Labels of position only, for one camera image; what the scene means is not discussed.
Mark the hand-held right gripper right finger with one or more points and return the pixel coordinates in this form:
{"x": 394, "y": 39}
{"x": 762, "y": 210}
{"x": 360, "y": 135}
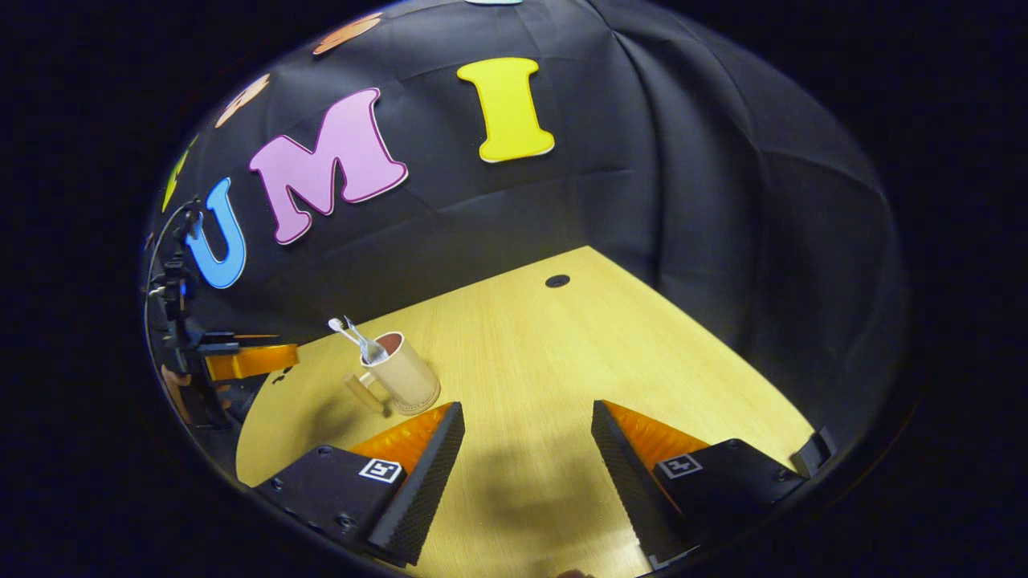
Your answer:
{"x": 626, "y": 482}

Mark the beige cup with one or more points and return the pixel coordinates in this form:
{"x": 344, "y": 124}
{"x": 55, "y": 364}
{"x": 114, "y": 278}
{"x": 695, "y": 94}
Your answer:
{"x": 405, "y": 373}

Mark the wooden desktop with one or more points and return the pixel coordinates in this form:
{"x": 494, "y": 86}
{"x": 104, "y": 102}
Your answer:
{"x": 562, "y": 361}

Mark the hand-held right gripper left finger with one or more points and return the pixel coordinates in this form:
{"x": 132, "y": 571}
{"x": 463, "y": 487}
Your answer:
{"x": 418, "y": 490}

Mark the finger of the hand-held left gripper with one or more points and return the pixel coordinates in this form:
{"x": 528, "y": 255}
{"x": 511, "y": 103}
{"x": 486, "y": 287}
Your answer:
{"x": 253, "y": 361}

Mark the black backdrop cloth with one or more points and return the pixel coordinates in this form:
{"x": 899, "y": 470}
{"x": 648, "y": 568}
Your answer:
{"x": 642, "y": 201}

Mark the white toothpaste tube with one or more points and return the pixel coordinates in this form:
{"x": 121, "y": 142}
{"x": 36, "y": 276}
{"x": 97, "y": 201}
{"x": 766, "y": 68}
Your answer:
{"x": 371, "y": 348}

